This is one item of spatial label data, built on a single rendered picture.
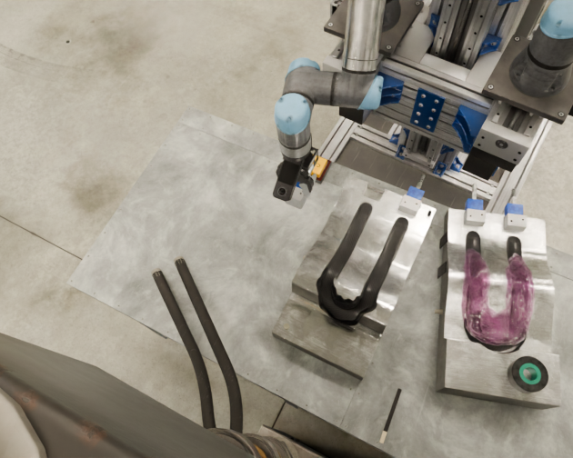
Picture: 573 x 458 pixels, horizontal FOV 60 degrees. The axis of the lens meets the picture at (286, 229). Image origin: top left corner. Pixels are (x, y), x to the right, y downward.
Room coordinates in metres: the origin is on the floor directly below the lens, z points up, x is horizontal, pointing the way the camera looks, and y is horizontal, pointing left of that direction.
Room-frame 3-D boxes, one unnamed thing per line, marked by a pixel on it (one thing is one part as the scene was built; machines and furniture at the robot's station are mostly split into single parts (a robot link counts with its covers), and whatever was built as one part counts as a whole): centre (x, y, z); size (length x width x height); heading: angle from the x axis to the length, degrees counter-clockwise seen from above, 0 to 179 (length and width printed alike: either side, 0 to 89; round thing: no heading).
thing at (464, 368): (0.27, -0.50, 0.86); 0.50 x 0.26 x 0.11; 161
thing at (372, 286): (0.42, -0.18, 0.92); 0.35 x 0.16 x 0.09; 144
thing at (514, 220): (0.51, -0.64, 0.86); 0.13 x 0.05 x 0.05; 161
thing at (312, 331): (0.42, -0.17, 0.87); 0.50 x 0.26 x 0.14; 144
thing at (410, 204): (0.60, -0.38, 0.89); 0.13 x 0.05 x 0.05; 144
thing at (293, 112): (0.66, -0.06, 1.25); 0.09 x 0.08 x 0.11; 160
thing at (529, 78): (0.81, -0.75, 1.09); 0.15 x 0.15 x 0.10
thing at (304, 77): (0.74, -0.11, 1.25); 0.11 x 0.11 x 0.08; 70
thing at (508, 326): (0.28, -0.50, 0.90); 0.26 x 0.18 x 0.08; 161
